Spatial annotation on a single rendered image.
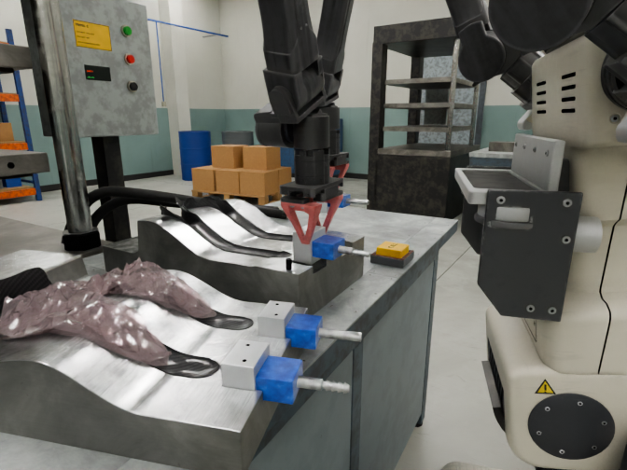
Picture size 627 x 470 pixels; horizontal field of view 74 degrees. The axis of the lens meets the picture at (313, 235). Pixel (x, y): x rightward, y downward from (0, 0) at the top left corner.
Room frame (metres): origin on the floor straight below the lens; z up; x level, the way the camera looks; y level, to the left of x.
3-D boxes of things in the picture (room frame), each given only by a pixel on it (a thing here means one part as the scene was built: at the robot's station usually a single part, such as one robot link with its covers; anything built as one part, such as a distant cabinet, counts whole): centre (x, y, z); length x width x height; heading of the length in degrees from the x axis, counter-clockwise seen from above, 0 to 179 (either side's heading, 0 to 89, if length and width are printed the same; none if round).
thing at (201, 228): (0.83, 0.17, 0.92); 0.35 x 0.16 x 0.09; 60
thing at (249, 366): (0.39, 0.03, 0.85); 0.13 x 0.05 x 0.05; 77
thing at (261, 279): (0.85, 0.18, 0.87); 0.50 x 0.26 x 0.14; 60
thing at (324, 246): (0.66, -0.03, 0.92); 0.13 x 0.05 x 0.05; 59
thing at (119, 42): (1.38, 0.67, 0.73); 0.30 x 0.22 x 1.47; 150
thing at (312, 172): (0.68, 0.00, 1.04); 0.10 x 0.07 x 0.07; 149
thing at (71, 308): (0.50, 0.28, 0.90); 0.26 x 0.18 x 0.08; 77
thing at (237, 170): (5.92, 1.00, 0.37); 1.20 x 0.82 x 0.74; 64
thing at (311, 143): (0.68, 0.01, 1.10); 0.07 x 0.06 x 0.07; 52
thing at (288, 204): (0.67, 0.01, 0.97); 0.07 x 0.07 x 0.09; 59
